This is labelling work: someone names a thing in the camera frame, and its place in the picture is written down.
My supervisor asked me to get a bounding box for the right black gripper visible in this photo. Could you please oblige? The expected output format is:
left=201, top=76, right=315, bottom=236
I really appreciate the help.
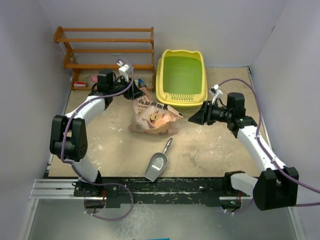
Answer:
left=188, top=100, right=232, bottom=126

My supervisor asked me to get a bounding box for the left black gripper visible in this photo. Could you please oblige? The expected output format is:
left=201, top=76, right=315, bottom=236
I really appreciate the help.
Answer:
left=109, top=75, right=145, bottom=101

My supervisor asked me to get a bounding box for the pink cat litter bag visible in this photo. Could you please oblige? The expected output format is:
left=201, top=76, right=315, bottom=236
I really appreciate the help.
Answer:
left=128, top=95, right=183, bottom=136

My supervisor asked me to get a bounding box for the silver metal scoop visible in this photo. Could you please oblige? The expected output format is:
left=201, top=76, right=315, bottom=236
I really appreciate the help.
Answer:
left=144, top=137, right=173, bottom=182

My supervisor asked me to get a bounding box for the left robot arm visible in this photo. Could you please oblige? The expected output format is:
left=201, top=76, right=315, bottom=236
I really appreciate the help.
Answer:
left=49, top=64, right=144, bottom=196

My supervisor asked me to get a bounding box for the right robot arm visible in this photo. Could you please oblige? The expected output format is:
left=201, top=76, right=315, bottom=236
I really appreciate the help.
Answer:
left=188, top=92, right=299, bottom=211

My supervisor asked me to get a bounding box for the yellow green litter box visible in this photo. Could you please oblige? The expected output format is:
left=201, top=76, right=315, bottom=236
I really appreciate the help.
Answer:
left=155, top=49, right=208, bottom=109

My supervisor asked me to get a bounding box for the red white small box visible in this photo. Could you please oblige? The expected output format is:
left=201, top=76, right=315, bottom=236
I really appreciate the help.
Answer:
left=73, top=81, right=87, bottom=88

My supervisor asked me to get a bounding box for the blue grey bottle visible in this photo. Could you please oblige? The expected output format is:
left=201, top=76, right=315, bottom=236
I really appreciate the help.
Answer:
left=138, top=78, right=146, bottom=88

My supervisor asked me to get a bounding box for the pink small package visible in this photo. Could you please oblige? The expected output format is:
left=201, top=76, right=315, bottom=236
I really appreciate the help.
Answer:
left=91, top=75, right=98, bottom=83

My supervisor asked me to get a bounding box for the brown wooden shelf rack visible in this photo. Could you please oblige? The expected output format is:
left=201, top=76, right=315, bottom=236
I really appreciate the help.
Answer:
left=53, top=26, right=156, bottom=92

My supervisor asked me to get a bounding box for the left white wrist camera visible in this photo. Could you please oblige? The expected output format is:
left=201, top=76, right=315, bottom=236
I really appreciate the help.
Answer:
left=118, top=64, right=131, bottom=82

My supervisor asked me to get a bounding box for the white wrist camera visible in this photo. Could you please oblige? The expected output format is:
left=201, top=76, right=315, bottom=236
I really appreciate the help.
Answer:
left=208, top=84, right=223, bottom=105
left=118, top=64, right=131, bottom=82

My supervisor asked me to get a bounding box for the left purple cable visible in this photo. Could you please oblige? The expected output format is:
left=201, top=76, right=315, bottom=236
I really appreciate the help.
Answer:
left=59, top=58, right=136, bottom=222

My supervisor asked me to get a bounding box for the purple cable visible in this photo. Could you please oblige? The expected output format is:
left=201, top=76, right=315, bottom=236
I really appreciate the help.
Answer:
left=217, top=78, right=320, bottom=216
left=59, top=58, right=136, bottom=222

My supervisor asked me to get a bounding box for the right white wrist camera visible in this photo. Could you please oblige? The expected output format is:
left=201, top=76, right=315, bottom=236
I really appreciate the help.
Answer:
left=208, top=84, right=223, bottom=105

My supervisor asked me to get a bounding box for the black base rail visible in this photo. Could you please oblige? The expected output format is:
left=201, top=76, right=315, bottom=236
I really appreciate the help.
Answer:
left=72, top=177, right=247, bottom=209

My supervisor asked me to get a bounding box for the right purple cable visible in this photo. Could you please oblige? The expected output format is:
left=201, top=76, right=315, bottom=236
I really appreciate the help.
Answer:
left=217, top=78, right=320, bottom=216

